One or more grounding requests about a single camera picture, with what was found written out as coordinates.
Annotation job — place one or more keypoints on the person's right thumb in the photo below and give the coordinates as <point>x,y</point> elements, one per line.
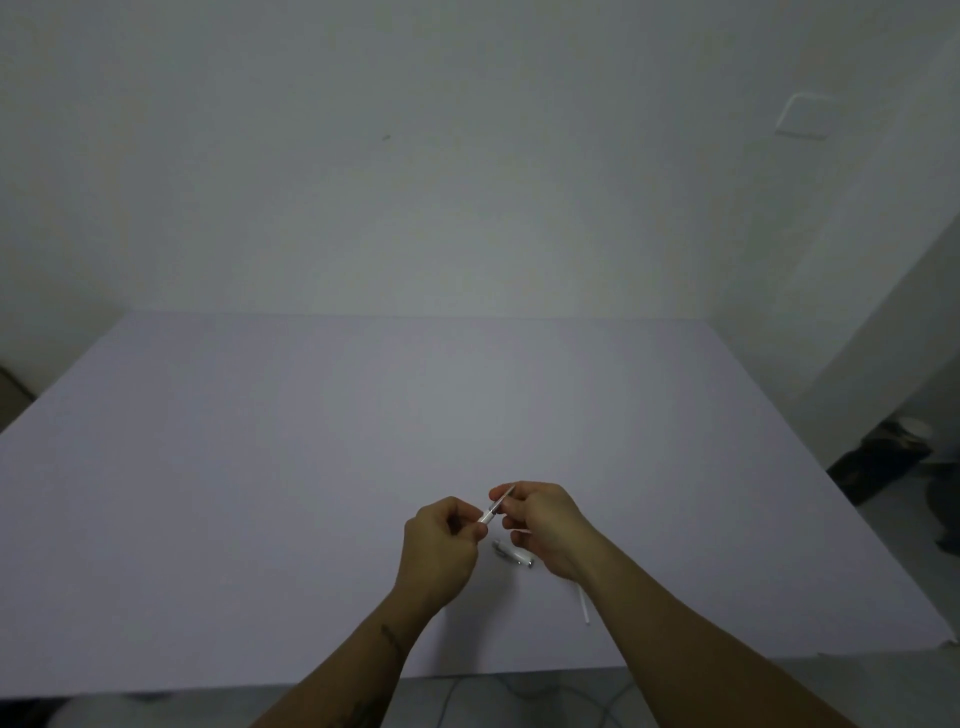
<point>501,495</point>

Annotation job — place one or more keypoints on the silver pen part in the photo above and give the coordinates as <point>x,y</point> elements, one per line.
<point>512,553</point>

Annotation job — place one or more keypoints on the person's right hand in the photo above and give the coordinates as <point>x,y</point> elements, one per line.
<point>547,529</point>

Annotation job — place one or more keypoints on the white pen barrel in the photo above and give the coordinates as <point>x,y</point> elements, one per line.
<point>496,506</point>

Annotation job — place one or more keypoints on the white pen refill tube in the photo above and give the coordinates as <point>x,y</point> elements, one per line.
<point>582,604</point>

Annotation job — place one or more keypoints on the dark bag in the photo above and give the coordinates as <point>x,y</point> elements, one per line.
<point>881,457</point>

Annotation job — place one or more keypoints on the person's left forearm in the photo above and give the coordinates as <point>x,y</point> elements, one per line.
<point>352,664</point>

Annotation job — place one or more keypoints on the person's left thumb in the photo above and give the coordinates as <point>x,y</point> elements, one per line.
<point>471,529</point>

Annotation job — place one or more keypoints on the person's right forearm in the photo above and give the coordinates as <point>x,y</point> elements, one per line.
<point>690,645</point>

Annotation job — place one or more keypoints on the person's left hand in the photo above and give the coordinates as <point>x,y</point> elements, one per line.
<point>435,555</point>

